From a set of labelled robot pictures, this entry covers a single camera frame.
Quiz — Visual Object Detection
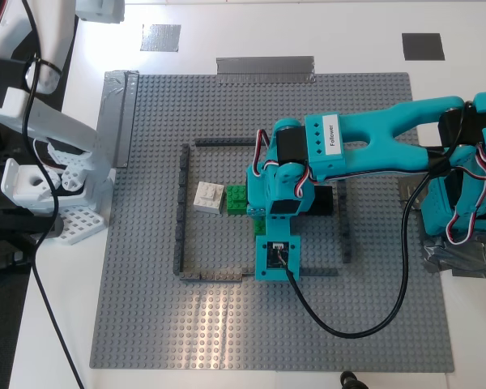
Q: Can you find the dark grey tape square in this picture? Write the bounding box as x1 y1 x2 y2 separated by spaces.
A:
401 32 446 62

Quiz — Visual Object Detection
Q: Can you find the long dark brick wall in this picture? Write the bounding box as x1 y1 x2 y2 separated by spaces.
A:
179 267 340 283

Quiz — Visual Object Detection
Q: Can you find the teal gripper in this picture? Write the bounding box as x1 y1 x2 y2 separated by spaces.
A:
246 160 317 219

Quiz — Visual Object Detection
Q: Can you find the crumpled grey tape patch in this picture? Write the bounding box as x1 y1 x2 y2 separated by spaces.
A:
420 237 486 280

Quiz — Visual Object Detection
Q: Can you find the black lego cube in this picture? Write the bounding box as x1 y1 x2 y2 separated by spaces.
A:
312 185 334 216

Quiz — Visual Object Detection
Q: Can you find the white lego cube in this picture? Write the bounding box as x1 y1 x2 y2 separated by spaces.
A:
193 181 224 215

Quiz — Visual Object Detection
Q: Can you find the black camera cable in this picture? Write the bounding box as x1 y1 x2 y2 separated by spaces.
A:
22 0 86 389
285 109 471 340

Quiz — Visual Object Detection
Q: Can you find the grey tape strip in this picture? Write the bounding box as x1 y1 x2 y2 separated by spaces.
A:
215 55 316 85

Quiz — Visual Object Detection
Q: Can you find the short dark brick wall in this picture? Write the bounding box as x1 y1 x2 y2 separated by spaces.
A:
194 139 255 147

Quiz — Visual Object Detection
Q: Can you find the white follower label sticker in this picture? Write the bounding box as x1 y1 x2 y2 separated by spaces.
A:
322 114 343 156

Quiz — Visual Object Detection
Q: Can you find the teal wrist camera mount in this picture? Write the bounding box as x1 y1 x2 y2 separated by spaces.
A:
254 214 303 283

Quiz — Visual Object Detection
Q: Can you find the grey studded baseplate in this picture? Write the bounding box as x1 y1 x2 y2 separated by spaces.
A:
89 72 456 372

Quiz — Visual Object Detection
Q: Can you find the black knob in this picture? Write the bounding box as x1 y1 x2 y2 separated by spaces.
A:
339 370 368 389

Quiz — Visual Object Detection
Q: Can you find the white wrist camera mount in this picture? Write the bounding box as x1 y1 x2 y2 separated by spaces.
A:
0 157 52 212

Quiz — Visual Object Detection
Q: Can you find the black table clamp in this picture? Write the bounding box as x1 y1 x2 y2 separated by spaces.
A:
0 208 66 284

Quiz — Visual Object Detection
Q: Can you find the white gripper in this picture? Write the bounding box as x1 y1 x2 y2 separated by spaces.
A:
46 147 117 246

